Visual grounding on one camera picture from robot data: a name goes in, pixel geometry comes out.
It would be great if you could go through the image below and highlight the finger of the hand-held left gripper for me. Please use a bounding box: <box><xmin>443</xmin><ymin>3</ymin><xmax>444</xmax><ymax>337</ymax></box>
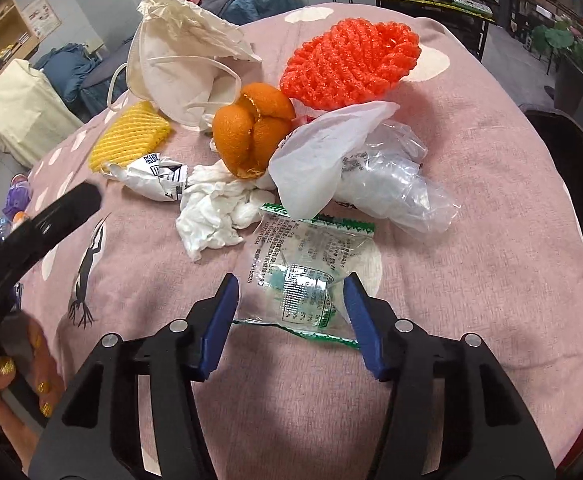
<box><xmin>19</xmin><ymin>182</ymin><xmax>103</xmax><ymax>247</ymax></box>

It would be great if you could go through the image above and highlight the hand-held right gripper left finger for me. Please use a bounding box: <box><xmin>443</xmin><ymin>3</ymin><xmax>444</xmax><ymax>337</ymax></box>
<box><xmin>28</xmin><ymin>273</ymin><xmax>241</xmax><ymax>480</ymax></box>

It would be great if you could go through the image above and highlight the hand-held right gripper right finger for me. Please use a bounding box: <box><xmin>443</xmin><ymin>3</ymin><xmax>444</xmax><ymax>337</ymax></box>
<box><xmin>343</xmin><ymin>272</ymin><xmax>557</xmax><ymax>480</ymax></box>

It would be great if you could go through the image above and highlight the clear green-edged plastic packet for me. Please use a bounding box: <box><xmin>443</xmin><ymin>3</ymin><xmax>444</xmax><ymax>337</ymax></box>
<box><xmin>234</xmin><ymin>202</ymin><xmax>377</xmax><ymax>350</ymax></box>

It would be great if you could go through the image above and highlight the person's left hand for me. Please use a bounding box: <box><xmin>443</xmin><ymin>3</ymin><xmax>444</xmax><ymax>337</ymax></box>
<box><xmin>0</xmin><ymin>310</ymin><xmax>67</xmax><ymax>461</ymax></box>

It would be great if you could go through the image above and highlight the purple bottle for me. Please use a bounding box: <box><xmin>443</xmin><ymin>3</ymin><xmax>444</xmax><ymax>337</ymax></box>
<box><xmin>2</xmin><ymin>174</ymin><xmax>35</xmax><ymax>216</ymax></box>

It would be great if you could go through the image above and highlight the small orange-capped bottle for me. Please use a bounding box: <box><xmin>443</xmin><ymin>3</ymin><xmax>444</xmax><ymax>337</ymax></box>
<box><xmin>0</xmin><ymin>210</ymin><xmax>28</xmax><ymax>242</ymax></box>

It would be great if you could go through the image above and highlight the crumpled white printed wrapper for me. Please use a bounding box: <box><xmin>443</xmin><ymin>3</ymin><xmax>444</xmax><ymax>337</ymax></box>
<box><xmin>102</xmin><ymin>152</ymin><xmax>188</xmax><ymax>202</ymax></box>

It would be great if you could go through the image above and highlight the yellow foam fruit net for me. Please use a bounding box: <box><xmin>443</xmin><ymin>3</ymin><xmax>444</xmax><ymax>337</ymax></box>
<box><xmin>88</xmin><ymin>101</ymin><xmax>172</xmax><ymax>173</ymax></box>

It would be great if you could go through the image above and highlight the cream fabric cover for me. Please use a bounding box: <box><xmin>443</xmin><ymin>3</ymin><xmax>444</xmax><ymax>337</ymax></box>
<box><xmin>0</xmin><ymin>58</ymin><xmax>85</xmax><ymax>168</ymax></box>

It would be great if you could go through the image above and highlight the crumpled white tissue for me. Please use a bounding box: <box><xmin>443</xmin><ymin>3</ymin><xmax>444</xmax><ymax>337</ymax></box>
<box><xmin>176</xmin><ymin>162</ymin><xmax>277</xmax><ymax>262</ymax></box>

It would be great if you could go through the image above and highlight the pink spotted blanket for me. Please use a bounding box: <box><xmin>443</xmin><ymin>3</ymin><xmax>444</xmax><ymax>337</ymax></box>
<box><xmin>19</xmin><ymin>2</ymin><xmax>583</xmax><ymax>480</ymax></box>

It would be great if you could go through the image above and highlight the clear plastic bag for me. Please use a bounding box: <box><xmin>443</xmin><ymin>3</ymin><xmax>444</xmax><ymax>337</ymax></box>
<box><xmin>336</xmin><ymin>122</ymin><xmax>462</xmax><ymax>233</ymax></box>

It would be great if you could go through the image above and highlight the white plastic bag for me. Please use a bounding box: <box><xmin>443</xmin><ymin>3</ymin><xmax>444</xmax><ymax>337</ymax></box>
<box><xmin>269</xmin><ymin>101</ymin><xmax>401</xmax><ymax>218</ymax></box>

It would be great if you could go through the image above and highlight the wooden shelf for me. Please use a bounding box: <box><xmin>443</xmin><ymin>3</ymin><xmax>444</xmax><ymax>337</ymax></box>
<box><xmin>0</xmin><ymin>0</ymin><xmax>40</xmax><ymax>106</ymax></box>

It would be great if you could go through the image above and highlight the orange peel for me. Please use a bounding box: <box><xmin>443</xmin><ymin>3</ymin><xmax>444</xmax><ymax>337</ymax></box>
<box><xmin>212</xmin><ymin>82</ymin><xmax>296</xmax><ymax>180</ymax></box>

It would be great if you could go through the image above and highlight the orange foam fruit net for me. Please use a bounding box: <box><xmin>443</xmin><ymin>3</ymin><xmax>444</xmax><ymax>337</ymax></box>
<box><xmin>280</xmin><ymin>18</ymin><xmax>425</xmax><ymax>111</ymax></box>

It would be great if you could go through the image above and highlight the black chair back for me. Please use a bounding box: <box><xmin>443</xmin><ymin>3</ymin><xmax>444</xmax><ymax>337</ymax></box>
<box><xmin>519</xmin><ymin>102</ymin><xmax>583</xmax><ymax>241</ymax></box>

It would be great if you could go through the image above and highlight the black metal rack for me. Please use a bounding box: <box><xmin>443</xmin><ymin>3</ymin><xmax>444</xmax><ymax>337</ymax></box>
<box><xmin>371</xmin><ymin>0</ymin><xmax>502</xmax><ymax>61</ymax></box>

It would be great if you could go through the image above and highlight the green potted plant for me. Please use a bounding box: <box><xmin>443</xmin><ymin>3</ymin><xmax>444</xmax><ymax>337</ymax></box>
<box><xmin>531</xmin><ymin>17</ymin><xmax>583</xmax><ymax>111</ymax></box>

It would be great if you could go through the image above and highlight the wall poster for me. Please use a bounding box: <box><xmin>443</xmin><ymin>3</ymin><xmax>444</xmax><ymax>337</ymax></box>
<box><xmin>26</xmin><ymin>0</ymin><xmax>62</xmax><ymax>36</ymax></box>

